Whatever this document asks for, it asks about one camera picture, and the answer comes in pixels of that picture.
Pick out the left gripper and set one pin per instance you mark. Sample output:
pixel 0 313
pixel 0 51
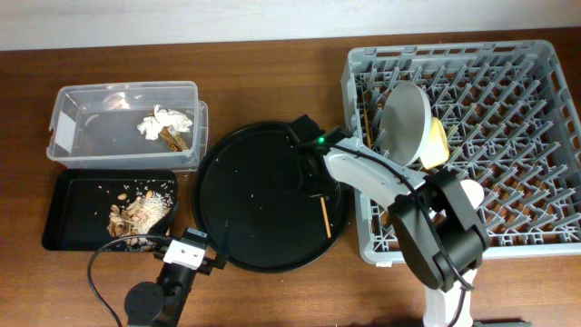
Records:
pixel 207 264

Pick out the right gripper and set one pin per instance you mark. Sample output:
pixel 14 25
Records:
pixel 305 188

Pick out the food scraps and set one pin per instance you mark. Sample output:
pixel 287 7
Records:
pixel 130 208

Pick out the gold brown snack wrapper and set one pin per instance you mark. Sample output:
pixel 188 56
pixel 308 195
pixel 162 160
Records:
pixel 174 139

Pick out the grey plate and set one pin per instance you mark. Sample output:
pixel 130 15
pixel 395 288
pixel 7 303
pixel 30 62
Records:
pixel 404 123

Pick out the white tissue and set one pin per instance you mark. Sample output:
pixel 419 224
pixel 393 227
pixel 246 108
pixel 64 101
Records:
pixel 174 121

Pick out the yellow bowl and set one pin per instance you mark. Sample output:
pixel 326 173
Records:
pixel 436 151

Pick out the pink cup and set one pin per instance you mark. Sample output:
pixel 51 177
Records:
pixel 474 192

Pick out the wooden chopstick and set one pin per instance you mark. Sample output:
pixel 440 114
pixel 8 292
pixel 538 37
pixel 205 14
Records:
pixel 366 129
pixel 325 217

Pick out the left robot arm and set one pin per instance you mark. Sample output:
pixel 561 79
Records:
pixel 160 303

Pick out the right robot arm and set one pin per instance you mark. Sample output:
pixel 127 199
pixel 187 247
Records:
pixel 434 217

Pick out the grey dishwasher rack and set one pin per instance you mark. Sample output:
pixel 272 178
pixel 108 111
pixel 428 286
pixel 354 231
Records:
pixel 511 125

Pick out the round black serving tray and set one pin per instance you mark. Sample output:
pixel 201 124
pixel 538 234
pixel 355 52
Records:
pixel 270 230

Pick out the black rectangular tray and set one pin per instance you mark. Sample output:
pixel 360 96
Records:
pixel 68 224

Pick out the clear plastic bin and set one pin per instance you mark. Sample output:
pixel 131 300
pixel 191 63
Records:
pixel 94 126

